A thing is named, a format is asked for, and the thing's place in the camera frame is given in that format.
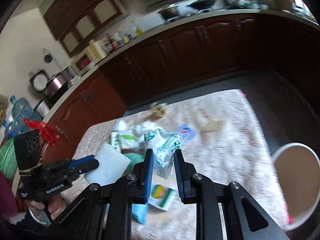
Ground wooden upper wall cabinets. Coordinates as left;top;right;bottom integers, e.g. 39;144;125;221
39;0;125;57

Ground yellow oil bottle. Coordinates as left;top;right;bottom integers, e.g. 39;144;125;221
135;23;143;37

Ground wooden lower kitchen cabinets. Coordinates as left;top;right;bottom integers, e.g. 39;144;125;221
41;13;319;162

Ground white foam sheet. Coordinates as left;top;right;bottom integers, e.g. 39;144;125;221
85;143;131;186

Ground pink lace tablecloth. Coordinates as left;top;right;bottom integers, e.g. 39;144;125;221
73;89;288;239

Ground blue water jug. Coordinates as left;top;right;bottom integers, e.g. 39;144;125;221
10;95;42;123
2;120;28;140

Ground purple rice cooker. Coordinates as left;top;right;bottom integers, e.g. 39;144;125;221
44;73;68;101

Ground dark cooking pot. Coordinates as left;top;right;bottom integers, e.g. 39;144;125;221
158;4;180;21

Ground crumpled beige paper ball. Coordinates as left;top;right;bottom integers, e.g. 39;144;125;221
150;102;168;120

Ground cardboard box on counter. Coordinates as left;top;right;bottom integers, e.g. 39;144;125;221
273;0;293;12

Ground crumpled white plastic bag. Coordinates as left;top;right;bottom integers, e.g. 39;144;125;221
130;120;158;142

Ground black wok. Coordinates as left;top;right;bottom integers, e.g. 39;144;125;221
185;0;254;11

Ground white green plastic wrapper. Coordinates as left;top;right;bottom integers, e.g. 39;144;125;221
144;128;182;179

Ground green yellow small carton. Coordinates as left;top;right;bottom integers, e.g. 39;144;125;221
148;184;177;211

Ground light blue snack packet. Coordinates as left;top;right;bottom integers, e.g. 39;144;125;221
132;204;149;224

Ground white green cup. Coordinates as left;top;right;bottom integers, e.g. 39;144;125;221
113;119;128;132

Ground green white milk carton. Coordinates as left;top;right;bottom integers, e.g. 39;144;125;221
110;131;139;152

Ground cream microwave oven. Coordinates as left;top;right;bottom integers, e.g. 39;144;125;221
71;48;101;74

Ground person's left hand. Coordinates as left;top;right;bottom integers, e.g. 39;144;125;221
25;194;67;223

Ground white plastic bucket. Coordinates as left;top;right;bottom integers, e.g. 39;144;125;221
272;142;319;231

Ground green cloth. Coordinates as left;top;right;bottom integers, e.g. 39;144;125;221
124;153;144;167

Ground blue white card packet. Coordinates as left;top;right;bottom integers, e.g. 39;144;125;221
178;124;195;140

